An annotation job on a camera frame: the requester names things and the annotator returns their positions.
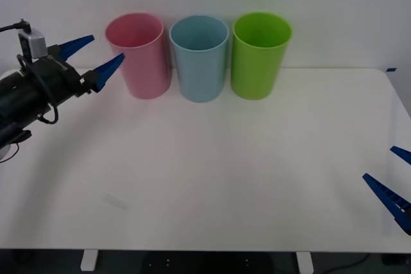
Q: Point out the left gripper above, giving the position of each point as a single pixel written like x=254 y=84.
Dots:
x=61 y=76

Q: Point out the white table leg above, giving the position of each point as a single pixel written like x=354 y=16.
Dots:
x=304 y=262
x=88 y=260

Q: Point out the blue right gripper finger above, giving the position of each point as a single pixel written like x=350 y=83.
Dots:
x=403 y=154
x=390 y=199

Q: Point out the green plastic bin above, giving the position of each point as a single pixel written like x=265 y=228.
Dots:
x=255 y=72

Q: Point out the pale blue plastic bin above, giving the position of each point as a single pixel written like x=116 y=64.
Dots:
x=200 y=75

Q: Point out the pink plastic bin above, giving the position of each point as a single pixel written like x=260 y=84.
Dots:
x=144 y=68

